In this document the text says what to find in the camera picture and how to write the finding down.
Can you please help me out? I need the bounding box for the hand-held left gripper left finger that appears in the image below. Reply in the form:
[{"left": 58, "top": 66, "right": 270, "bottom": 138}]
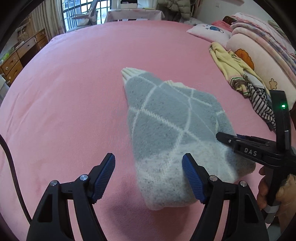
[{"left": 26, "top": 153, "right": 115, "bottom": 241}]

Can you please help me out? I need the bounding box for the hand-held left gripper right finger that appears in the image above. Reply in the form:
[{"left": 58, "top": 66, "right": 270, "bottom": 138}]
[{"left": 182, "top": 153, "right": 270, "bottom": 241}]

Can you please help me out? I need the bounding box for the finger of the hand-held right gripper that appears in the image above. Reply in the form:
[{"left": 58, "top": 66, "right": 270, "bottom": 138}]
[
  {"left": 236, "top": 135, "right": 270, "bottom": 147},
  {"left": 216, "top": 132, "right": 281, "bottom": 168}
]

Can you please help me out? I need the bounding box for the grey diamond pattern knit sweater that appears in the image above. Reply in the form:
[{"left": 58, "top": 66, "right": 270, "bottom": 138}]
[{"left": 121, "top": 67, "right": 256, "bottom": 210}]

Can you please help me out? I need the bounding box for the person's right hand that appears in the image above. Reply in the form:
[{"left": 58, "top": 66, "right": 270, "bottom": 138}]
[{"left": 257, "top": 167, "right": 296, "bottom": 232}]

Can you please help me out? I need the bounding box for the pink rolled printed blanket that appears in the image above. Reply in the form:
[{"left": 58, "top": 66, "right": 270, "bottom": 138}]
[{"left": 227, "top": 34, "right": 296, "bottom": 105}]

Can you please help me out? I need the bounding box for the yellow garment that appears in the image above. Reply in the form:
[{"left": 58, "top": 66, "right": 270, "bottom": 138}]
[{"left": 209, "top": 42, "right": 270, "bottom": 96}]

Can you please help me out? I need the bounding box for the stack of folded blankets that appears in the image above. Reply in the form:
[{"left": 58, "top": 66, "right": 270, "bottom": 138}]
[{"left": 231, "top": 13, "right": 296, "bottom": 77}]

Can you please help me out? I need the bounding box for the red pink garment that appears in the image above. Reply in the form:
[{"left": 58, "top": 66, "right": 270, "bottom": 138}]
[{"left": 211, "top": 16, "right": 234, "bottom": 32}]

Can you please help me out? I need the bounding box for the white printed pillow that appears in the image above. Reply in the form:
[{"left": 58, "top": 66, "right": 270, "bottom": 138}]
[{"left": 187, "top": 23, "right": 232, "bottom": 48}]

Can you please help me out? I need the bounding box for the wooden desk with drawers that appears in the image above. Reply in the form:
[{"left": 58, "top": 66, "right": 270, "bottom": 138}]
[{"left": 0, "top": 28, "right": 49, "bottom": 86}]

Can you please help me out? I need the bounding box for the light puffer jacket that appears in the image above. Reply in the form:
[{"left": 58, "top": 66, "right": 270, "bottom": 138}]
[{"left": 159, "top": 0, "right": 197, "bottom": 20}]

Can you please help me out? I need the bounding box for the grey office chair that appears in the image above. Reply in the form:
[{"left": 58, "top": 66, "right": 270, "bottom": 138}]
[{"left": 67, "top": 0, "right": 100, "bottom": 30}]

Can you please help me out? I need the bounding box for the wicker basket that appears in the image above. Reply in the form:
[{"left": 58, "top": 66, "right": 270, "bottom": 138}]
[{"left": 16, "top": 27, "right": 29, "bottom": 42}]

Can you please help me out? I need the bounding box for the table with pink cloth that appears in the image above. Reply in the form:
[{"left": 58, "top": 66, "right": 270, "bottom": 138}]
[{"left": 104, "top": 9, "right": 165, "bottom": 23}]

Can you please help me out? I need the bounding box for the beige window curtain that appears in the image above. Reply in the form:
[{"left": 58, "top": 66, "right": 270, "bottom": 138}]
[{"left": 30, "top": 5, "right": 64, "bottom": 40}]

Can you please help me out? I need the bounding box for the window with black grille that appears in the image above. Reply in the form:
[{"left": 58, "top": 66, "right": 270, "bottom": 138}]
[{"left": 60, "top": 0, "right": 109, "bottom": 32}]

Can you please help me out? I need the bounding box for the white box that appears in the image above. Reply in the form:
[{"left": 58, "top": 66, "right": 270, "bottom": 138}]
[{"left": 120, "top": 0, "right": 139, "bottom": 11}]

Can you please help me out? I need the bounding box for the black cable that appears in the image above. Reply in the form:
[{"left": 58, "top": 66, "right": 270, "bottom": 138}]
[{"left": 0, "top": 134, "right": 33, "bottom": 224}]

